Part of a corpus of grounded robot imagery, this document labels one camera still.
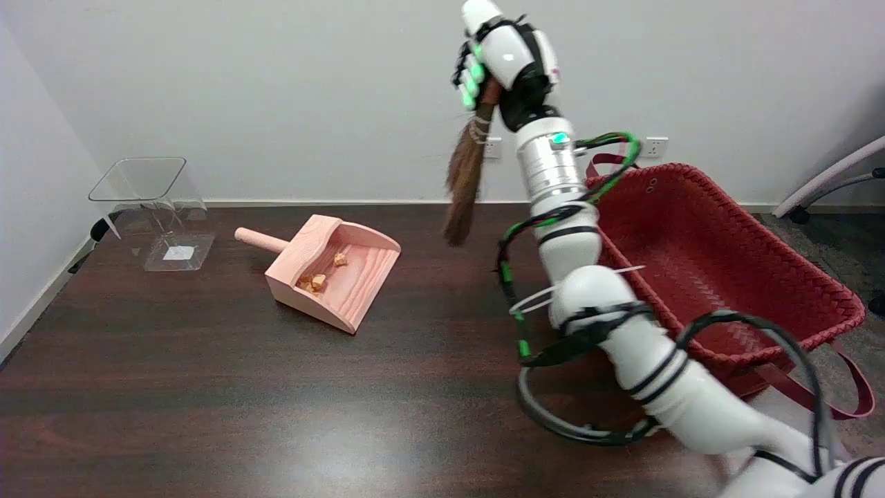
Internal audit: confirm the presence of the office chair base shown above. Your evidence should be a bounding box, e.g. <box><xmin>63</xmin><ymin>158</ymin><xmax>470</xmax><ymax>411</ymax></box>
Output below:
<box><xmin>773</xmin><ymin>136</ymin><xmax>885</xmax><ymax>225</ymax></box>

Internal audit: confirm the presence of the black cable by wall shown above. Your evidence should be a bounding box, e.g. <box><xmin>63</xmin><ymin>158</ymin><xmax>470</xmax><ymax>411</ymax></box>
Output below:
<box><xmin>67</xmin><ymin>217</ymin><xmax>122</xmax><ymax>275</ymax></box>

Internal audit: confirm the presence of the black green cable bundle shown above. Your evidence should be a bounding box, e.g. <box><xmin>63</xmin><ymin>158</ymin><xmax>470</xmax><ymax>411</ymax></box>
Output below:
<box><xmin>495</xmin><ymin>131</ymin><xmax>839</xmax><ymax>478</ymax></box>

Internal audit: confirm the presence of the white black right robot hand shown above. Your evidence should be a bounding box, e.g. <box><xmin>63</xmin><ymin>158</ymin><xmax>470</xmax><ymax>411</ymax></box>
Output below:
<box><xmin>452</xmin><ymin>0</ymin><xmax>562</xmax><ymax>133</ymax></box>

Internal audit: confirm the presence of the brown bristle hand broom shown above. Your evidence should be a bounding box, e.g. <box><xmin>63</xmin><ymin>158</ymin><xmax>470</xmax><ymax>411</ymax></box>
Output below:
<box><xmin>442</xmin><ymin>80</ymin><xmax>503</xmax><ymax>248</ymax></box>

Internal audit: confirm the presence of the pink wooden dustpan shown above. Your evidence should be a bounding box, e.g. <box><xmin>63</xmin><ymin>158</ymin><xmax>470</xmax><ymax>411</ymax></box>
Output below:
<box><xmin>234</xmin><ymin>214</ymin><xmax>402</xmax><ymax>335</ymax></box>

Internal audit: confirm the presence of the clear plastic container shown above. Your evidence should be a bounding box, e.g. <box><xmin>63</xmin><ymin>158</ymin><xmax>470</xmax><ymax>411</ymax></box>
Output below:
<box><xmin>88</xmin><ymin>157</ymin><xmax>216</xmax><ymax>272</ymax></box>

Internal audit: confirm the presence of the red-brown woven storage basket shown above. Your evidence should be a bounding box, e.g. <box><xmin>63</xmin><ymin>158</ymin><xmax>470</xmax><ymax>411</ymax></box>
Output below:
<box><xmin>585</xmin><ymin>153</ymin><xmax>876</xmax><ymax>421</ymax></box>

